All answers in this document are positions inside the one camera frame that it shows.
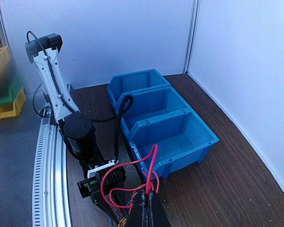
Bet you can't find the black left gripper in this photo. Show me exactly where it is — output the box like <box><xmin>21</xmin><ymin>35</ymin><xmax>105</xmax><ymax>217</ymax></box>
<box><xmin>77</xmin><ymin>175</ymin><xmax>127</xmax><ymax>224</ymax></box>

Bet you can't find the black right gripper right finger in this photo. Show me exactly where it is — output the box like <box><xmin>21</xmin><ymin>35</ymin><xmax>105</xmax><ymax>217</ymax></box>
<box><xmin>147</xmin><ymin>191</ymin><xmax>171</xmax><ymax>227</ymax></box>

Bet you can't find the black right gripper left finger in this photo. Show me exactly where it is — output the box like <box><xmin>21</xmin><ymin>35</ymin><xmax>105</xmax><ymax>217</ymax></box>
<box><xmin>125</xmin><ymin>189</ymin><xmax>148</xmax><ymax>227</ymax></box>

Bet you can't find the blue cable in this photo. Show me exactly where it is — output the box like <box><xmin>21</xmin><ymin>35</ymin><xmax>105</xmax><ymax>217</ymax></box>
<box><xmin>108</xmin><ymin>191</ymin><xmax>138</xmax><ymax>227</ymax></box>

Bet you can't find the red cable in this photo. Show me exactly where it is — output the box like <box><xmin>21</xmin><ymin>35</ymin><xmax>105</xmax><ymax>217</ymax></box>
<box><xmin>99</xmin><ymin>143</ymin><xmax>160</xmax><ymax>209</ymax></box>

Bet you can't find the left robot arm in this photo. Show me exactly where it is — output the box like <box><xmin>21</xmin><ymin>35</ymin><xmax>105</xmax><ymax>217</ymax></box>
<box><xmin>25</xmin><ymin>31</ymin><xmax>128</xmax><ymax>227</ymax></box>

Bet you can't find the blue plastic bin right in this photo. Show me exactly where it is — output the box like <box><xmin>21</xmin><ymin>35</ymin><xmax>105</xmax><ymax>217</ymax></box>
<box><xmin>127</xmin><ymin>109</ymin><xmax>219</xmax><ymax>178</ymax></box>

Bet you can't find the blue plastic bin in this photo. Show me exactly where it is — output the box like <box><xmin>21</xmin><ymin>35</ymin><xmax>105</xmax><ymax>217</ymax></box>
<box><xmin>127</xmin><ymin>109</ymin><xmax>219</xmax><ymax>178</ymax></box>
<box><xmin>107</xmin><ymin>69</ymin><xmax>170</xmax><ymax>109</ymax></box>
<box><xmin>121</xmin><ymin>86</ymin><xmax>190</xmax><ymax>134</ymax></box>

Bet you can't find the left circuit board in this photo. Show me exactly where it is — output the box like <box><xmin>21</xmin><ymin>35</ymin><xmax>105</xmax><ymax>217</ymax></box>
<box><xmin>39</xmin><ymin>106</ymin><xmax>52</xmax><ymax>118</ymax></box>

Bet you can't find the blue plastic bin left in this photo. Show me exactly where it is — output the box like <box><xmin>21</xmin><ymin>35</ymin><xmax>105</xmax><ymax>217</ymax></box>
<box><xmin>107</xmin><ymin>69</ymin><xmax>170</xmax><ymax>109</ymax></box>

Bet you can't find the blue plastic bin middle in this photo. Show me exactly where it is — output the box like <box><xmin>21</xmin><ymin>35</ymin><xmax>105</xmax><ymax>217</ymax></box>
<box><xmin>121</xmin><ymin>86</ymin><xmax>190</xmax><ymax>134</ymax></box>

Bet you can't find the green plastic crate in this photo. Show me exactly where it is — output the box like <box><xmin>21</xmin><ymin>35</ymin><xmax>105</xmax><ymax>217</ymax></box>
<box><xmin>0</xmin><ymin>69</ymin><xmax>22</xmax><ymax>105</ymax></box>

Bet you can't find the yellow plastic crate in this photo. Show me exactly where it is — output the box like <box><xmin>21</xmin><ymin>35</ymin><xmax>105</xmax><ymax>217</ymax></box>
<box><xmin>0</xmin><ymin>46</ymin><xmax>27</xmax><ymax>120</ymax></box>

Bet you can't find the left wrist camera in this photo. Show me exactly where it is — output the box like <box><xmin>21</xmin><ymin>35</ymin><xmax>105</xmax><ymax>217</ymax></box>
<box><xmin>87</xmin><ymin>159</ymin><xmax>126</xmax><ymax>186</ymax></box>

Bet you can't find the aluminium front rail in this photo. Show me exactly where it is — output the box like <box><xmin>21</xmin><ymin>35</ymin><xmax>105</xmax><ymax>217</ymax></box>
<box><xmin>32</xmin><ymin>119</ymin><xmax>72</xmax><ymax>227</ymax></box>

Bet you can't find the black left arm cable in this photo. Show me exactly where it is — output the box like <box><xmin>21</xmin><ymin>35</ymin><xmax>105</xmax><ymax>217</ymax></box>
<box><xmin>89</xmin><ymin>94</ymin><xmax>134</xmax><ymax>164</ymax></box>

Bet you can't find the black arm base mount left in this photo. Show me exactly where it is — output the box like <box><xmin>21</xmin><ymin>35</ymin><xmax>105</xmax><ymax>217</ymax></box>
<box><xmin>50</xmin><ymin>115</ymin><xmax>64</xmax><ymax>138</ymax></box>

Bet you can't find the left aluminium frame post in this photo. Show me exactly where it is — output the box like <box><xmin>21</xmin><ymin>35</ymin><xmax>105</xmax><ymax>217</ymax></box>
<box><xmin>183</xmin><ymin>0</ymin><xmax>202</xmax><ymax>73</ymax></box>

